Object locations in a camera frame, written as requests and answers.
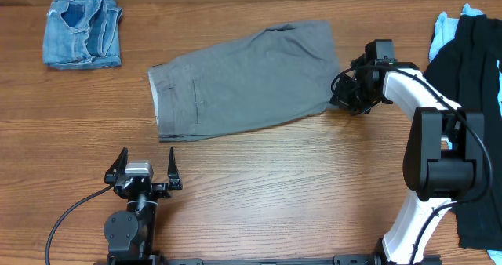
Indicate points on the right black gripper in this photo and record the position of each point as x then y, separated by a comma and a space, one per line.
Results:
346, 94

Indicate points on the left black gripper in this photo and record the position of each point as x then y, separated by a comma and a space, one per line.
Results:
165, 190

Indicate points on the grey shorts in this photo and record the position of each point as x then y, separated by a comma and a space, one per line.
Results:
277, 75

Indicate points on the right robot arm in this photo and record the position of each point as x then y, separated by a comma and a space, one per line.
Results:
445, 164

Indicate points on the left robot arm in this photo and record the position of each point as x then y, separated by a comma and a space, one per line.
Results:
130, 233

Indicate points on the light blue garment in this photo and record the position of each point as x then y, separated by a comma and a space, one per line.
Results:
465, 66

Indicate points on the folded blue denim shorts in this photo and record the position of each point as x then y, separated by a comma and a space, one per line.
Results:
82, 35

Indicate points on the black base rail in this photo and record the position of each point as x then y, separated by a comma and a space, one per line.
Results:
266, 261

